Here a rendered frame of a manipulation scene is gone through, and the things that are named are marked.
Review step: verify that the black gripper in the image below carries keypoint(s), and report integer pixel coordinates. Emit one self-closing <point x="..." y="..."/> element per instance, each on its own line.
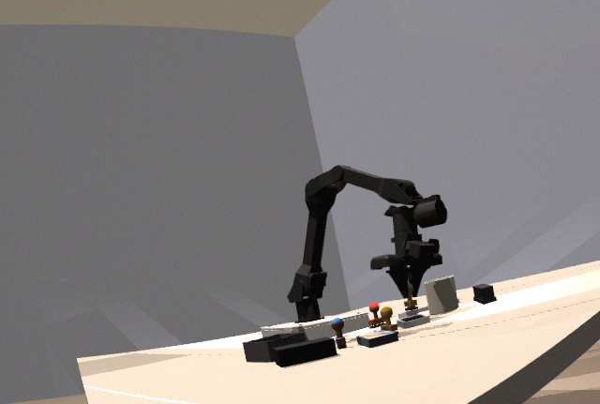
<point x="398" y="265"/>

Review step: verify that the red-handled rubber stamp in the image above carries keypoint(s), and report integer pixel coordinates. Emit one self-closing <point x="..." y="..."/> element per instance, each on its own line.
<point x="377" y="321"/>

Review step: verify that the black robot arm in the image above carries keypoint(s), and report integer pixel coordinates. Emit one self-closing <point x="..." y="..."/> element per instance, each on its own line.
<point x="320" y="196"/>

